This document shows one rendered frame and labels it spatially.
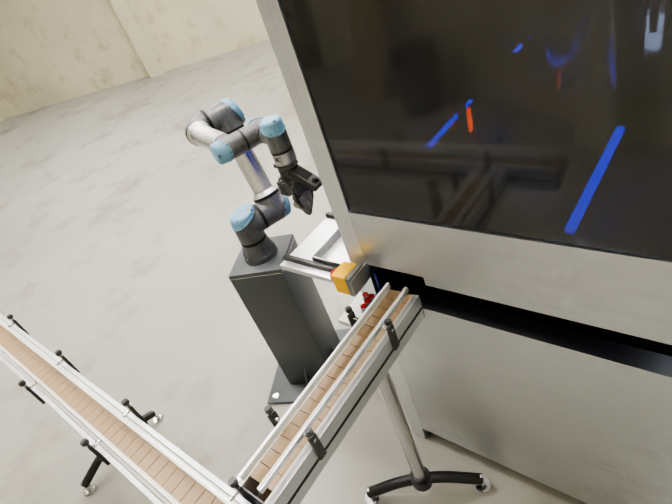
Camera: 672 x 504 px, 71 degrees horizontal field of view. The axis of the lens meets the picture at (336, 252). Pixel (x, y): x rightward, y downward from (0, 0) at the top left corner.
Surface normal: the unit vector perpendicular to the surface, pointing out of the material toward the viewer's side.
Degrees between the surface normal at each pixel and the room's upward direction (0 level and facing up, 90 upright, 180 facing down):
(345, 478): 0
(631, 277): 90
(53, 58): 90
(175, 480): 0
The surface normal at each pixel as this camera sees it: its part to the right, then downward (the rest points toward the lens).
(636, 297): -0.57, 0.62
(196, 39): -0.14, 0.63
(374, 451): -0.29, -0.77
